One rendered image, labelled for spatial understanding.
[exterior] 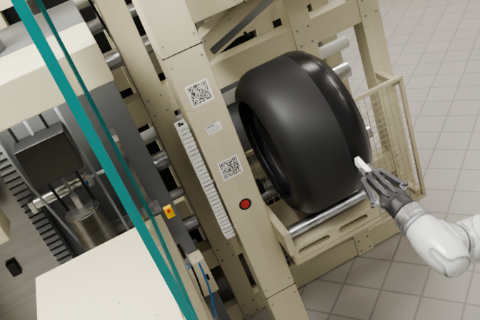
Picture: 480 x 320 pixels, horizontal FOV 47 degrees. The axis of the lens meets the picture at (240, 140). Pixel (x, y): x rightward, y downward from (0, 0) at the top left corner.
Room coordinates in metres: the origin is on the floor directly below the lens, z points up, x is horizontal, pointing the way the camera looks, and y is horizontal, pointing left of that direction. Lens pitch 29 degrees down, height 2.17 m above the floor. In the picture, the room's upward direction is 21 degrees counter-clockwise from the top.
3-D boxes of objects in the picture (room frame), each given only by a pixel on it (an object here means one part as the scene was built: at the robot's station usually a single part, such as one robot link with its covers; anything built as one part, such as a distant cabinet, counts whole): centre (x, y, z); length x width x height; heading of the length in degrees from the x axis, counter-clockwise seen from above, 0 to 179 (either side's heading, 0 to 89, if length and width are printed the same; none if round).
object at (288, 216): (1.72, -0.17, 0.80); 0.37 x 0.36 x 0.02; 11
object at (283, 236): (1.68, 0.00, 0.90); 0.40 x 0.03 x 0.10; 11
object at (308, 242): (1.58, -0.20, 0.83); 0.36 x 0.09 x 0.06; 101
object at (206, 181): (1.60, 0.15, 1.19); 0.05 x 0.04 x 0.48; 11
